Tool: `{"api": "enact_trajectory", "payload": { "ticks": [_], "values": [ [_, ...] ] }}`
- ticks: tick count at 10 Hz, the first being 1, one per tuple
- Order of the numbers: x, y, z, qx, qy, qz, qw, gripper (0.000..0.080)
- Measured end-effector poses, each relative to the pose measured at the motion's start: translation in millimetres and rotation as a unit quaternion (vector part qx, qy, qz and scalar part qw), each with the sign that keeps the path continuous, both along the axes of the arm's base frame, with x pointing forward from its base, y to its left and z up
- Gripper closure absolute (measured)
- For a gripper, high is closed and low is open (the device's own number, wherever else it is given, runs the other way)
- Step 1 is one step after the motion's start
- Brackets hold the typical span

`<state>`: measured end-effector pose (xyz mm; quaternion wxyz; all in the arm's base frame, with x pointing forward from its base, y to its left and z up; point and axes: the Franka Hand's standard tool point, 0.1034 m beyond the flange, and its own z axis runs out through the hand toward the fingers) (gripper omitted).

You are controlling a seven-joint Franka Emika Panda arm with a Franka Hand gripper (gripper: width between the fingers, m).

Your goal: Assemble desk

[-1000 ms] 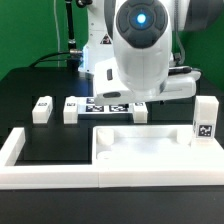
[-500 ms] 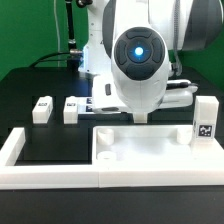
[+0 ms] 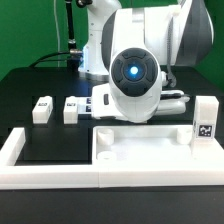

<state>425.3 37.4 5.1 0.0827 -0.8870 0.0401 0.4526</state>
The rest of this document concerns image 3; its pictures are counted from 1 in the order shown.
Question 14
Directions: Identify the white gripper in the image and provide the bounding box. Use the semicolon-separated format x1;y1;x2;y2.
90;71;188;120

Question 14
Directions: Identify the white desk tabletop tray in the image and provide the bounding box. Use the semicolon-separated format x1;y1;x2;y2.
92;125;224;171

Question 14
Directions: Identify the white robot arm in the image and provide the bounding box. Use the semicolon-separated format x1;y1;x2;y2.
77;0;214;123

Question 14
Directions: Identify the fiducial marker base plate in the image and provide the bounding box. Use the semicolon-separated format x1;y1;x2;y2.
78;97;91;115

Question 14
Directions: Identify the black camera stand pole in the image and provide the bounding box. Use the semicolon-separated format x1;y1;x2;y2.
65;0;77;71

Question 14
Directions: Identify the black cable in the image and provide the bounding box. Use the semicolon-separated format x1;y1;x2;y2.
29;50;83;69

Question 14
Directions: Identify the white hanging cable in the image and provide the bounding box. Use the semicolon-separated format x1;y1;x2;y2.
53;0;62;68

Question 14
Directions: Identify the white U-shaped boundary frame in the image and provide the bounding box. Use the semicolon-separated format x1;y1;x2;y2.
0;128;224;190

